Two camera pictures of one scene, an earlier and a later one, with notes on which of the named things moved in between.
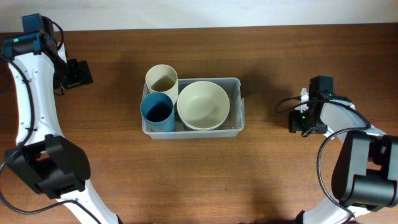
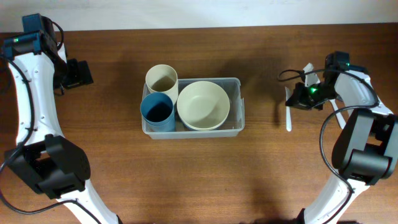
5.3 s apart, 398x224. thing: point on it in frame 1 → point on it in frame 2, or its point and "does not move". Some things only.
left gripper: x=79 y=74 does not move
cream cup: x=163 y=78 does not move
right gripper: x=294 y=124 → x=297 y=98
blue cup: x=157 y=112 does not move
